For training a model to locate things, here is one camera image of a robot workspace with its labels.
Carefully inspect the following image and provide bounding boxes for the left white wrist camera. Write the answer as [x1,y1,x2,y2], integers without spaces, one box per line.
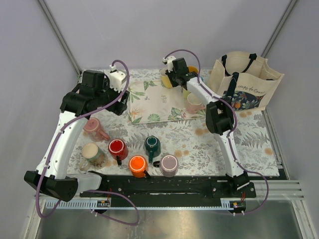
[109,65,127,92]

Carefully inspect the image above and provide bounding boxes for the red mug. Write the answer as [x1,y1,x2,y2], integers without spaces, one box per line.
[108,138,129,166]

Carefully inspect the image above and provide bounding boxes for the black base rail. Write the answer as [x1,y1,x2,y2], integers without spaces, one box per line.
[80,175,256,203]

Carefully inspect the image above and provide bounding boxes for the yellow mug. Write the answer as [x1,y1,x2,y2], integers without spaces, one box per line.
[160,69,172,89]

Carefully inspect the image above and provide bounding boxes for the mauve purple mug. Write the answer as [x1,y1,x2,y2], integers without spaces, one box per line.
[160,155,179,177]

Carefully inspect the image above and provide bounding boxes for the leaf print tray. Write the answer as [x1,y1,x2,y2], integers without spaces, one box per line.
[128,80,205,124]

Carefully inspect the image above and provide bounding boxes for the light green mug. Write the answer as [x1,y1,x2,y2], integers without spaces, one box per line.
[182,88,190,99]

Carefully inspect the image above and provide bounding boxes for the orange mug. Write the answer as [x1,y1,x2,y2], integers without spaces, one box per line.
[129,155,151,178]

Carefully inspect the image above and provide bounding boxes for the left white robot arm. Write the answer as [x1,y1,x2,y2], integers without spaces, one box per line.
[24,69,129,202]

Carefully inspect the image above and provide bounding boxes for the pink faceted mug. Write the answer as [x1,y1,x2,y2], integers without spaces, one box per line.
[186,93,204,114]

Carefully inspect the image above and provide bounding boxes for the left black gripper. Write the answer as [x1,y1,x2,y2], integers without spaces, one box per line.
[95,78,130,115]

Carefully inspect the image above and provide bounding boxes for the white cable duct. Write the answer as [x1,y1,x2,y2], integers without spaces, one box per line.
[57,198,247,212]

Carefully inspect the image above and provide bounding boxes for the cream floral mug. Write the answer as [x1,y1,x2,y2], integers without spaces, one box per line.
[78,143,108,171]

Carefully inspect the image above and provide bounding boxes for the dark green mug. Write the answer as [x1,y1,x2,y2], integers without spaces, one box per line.
[145,135,161,164]

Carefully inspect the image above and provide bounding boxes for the floral tablecloth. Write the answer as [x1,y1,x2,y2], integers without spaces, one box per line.
[68,68,280,178]

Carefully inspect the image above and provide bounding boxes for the beige canvas tote bag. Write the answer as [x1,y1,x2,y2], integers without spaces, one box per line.
[206,51,284,111]

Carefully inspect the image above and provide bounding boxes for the pink patterned mug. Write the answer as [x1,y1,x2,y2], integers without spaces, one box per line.
[83,117,110,142]

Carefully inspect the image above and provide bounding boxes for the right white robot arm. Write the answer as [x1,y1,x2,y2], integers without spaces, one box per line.
[162,56,249,197]

